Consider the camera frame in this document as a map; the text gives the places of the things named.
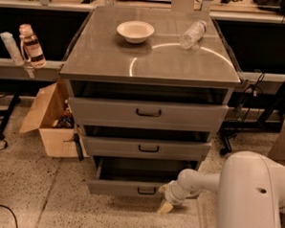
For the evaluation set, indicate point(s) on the grey drawer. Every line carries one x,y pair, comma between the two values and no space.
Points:
135,177
146,148
157,115

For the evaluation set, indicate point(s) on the grey middle drawer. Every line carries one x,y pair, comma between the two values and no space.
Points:
146,148

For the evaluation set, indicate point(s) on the white bowl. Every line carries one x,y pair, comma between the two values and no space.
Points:
135,31

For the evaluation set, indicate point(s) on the black table leg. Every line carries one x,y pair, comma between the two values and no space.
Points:
6,114
262,124

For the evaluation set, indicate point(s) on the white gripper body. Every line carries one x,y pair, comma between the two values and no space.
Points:
171,193

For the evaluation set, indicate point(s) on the grey top drawer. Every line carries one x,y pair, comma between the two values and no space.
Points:
157,115

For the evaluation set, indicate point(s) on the black table leg right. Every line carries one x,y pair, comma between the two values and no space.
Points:
262,124

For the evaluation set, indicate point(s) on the open cardboard box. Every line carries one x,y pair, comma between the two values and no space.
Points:
48,107

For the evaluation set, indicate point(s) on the grey drawer cabinet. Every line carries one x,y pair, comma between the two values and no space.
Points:
104,65

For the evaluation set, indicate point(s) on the grey workbench rail left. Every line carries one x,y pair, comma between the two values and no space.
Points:
9,71

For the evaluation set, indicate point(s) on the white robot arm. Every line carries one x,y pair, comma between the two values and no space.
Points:
250,188

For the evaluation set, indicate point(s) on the white cylindrical bottle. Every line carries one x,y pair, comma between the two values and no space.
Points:
12,48

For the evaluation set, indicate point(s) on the grey workbench rail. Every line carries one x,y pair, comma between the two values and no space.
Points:
268,86
9,71

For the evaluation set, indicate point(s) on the black table leg left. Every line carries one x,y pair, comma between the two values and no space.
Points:
6,114

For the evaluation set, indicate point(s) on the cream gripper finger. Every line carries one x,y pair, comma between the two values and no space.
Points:
165,207

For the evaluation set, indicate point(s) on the pink striped bottle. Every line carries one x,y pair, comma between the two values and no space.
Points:
30,47

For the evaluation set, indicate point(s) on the clear plastic water bottle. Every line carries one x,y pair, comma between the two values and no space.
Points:
193,34

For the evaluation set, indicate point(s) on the grey workbench rail right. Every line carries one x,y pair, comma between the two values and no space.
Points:
268,86

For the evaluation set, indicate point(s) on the grey bottom drawer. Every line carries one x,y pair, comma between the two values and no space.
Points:
135,177

